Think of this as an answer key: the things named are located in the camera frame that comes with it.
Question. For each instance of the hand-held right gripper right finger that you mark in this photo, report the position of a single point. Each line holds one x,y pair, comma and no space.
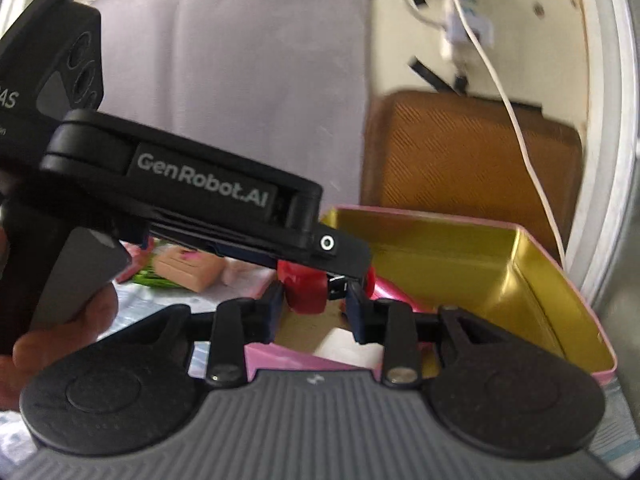
356,315

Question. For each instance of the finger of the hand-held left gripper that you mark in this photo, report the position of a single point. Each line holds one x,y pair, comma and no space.
345,255

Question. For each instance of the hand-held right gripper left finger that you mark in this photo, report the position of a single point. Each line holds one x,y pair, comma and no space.
275,305

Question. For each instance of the red plastic lighter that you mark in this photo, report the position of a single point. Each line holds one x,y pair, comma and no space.
305,287

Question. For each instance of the crimson triangular pouch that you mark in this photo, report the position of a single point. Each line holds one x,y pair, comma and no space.
395,292

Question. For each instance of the pink tin box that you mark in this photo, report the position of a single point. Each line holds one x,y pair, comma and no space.
450,260

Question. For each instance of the green foil wrapper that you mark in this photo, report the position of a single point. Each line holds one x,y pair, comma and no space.
145,280

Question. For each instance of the person's left hand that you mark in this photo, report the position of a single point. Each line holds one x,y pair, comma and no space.
45,355

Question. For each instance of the small brown cardboard box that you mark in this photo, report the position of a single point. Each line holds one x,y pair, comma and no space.
187,270

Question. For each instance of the blue patterned bed sheet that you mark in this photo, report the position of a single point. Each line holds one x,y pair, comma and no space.
150,305

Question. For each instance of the brown ribbed board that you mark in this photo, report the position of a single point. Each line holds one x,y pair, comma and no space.
450,160

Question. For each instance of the white wall power strip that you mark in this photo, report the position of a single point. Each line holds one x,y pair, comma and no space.
467,25

